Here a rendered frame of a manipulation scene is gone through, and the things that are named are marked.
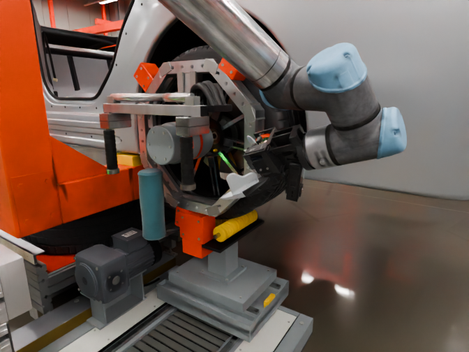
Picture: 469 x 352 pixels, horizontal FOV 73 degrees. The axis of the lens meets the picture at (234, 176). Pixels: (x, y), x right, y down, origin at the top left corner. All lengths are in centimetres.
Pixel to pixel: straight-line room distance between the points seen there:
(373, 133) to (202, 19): 31
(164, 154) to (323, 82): 67
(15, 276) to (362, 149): 56
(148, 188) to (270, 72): 74
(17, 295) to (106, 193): 94
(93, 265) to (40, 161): 42
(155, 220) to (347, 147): 83
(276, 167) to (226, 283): 89
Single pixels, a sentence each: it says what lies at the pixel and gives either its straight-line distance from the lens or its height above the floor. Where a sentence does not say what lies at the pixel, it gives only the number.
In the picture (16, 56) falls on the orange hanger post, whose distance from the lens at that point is 130.
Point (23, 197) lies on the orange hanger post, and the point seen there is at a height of 67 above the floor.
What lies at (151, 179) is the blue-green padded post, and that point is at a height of 72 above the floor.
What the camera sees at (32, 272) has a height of 30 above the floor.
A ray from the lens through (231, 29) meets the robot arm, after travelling 52.
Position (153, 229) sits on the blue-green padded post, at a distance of 122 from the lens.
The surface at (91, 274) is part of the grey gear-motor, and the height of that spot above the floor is 36.
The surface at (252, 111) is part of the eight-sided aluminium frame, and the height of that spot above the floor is 96.
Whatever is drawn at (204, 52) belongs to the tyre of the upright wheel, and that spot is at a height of 115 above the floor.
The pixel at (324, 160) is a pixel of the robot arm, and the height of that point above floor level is 90.
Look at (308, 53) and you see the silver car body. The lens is 102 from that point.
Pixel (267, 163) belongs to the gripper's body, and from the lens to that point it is 60.
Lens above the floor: 101
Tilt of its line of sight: 14 degrees down
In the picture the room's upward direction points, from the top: straight up
